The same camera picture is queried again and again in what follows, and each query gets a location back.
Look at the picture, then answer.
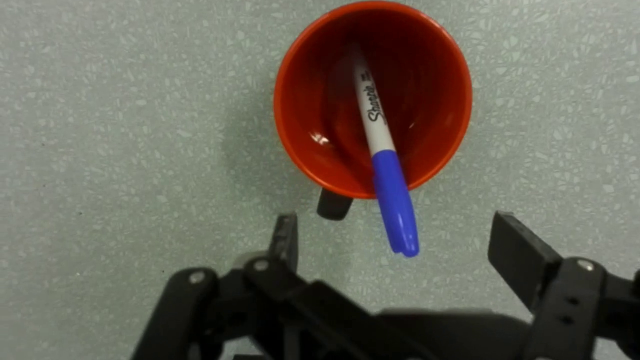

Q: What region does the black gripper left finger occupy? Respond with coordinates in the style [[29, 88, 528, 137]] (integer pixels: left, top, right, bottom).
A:
[[130, 212, 299, 360]]

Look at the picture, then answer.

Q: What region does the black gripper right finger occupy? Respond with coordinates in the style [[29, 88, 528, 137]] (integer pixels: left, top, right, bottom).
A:
[[486, 211, 640, 360]]

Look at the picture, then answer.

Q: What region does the blue capped white marker pen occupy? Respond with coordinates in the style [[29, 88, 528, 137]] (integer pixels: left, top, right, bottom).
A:
[[349, 46, 421, 260]]

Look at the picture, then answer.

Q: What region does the red and black mug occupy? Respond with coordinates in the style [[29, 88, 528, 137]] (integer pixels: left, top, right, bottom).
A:
[[272, 0, 473, 222]]

